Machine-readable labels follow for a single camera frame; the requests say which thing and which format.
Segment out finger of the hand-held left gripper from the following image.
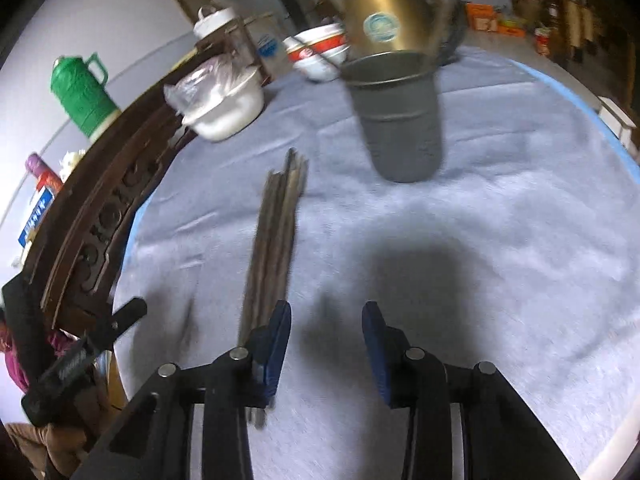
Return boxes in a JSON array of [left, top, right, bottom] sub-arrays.
[[82, 297, 148, 356]]

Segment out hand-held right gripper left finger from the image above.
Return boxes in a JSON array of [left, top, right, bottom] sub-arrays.
[[72, 300, 293, 480]]

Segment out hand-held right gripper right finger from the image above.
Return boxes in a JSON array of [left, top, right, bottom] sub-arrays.
[[362, 301, 583, 480]]

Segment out group of dark chopsticks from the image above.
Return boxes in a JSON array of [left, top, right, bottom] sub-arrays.
[[238, 148, 311, 430]]

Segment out grey chopstick holder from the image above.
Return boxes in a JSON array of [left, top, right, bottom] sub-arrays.
[[340, 51, 445, 184]]

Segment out person's magenta jacket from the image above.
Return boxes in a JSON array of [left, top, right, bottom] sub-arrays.
[[0, 309, 32, 394]]

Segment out person's brown trouser leg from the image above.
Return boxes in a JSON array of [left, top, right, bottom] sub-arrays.
[[4, 420, 95, 479]]

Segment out carved wooden sideboard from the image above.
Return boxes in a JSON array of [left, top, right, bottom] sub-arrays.
[[22, 40, 262, 334]]

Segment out blue paper box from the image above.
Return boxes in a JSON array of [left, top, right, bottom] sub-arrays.
[[17, 187, 56, 249]]

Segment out crumpled white tissue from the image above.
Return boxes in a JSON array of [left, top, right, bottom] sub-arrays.
[[59, 149, 87, 179]]

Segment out grey tablecloth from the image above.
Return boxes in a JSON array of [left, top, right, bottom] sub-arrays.
[[112, 44, 640, 480]]

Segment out green thermos flask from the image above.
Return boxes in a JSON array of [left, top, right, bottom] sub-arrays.
[[50, 53, 123, 144]]

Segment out white pot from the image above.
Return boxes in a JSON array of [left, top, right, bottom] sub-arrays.
[[182, 66, 265, 142]]

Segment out clear plastic bag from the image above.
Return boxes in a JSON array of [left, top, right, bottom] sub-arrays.
[[163, 56, 253, 113]]

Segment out white bowl red pattern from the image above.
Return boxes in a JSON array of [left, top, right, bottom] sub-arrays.
[[295, 24, 349, 56], [283, 35, 351, 69], [295, 53, 349, 83]]

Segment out blue under cloth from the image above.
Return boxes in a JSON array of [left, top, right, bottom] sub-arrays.
[[120, 60, 640, 283]]

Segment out small white stool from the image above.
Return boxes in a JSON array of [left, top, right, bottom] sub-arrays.
[[597, 94, 640, 152]]

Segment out gold electric kettle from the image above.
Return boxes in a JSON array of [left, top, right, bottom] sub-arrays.
[[326, 0, 467, 68]]

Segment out orange boxes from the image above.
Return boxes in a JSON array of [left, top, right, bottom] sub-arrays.
[[466, 2, 527, 37]]

